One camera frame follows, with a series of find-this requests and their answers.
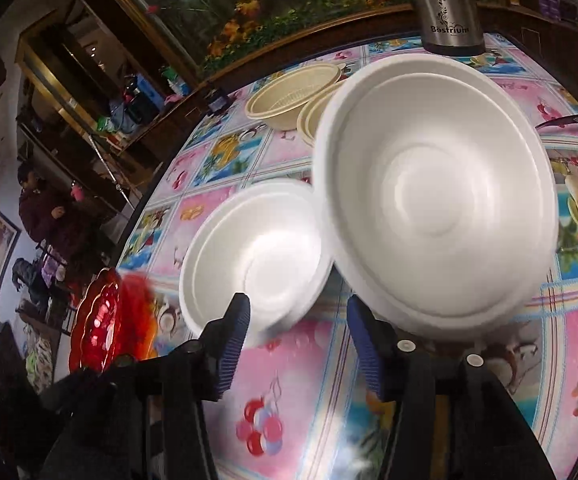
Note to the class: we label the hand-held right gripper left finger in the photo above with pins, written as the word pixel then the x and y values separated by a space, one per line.
pixel 234 342

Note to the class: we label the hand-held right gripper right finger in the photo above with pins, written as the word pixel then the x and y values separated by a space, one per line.
pixel 365 352

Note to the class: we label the small white foam bowl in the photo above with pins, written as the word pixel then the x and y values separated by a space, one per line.
pixel 254 265

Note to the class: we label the red plastic plate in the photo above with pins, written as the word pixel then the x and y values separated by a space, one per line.
pixel 96 320

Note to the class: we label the beige plastic strainer bowl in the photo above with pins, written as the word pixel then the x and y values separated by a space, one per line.
pixel 281 95

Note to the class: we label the printed fruit tablecloth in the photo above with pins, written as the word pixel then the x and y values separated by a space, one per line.
pixel 289 410

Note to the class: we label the small black object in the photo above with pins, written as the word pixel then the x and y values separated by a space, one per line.
pixel 215 101

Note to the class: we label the white bottle green cap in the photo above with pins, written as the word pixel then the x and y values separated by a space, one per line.
pixel 173 79

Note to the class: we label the dark eyeglasses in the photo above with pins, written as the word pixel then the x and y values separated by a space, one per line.
pixel 574 121

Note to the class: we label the framed floral painting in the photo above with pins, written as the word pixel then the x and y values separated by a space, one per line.
pixel 279 0

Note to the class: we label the stainless steel thermos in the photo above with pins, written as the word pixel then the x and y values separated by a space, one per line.
pixel 446 5

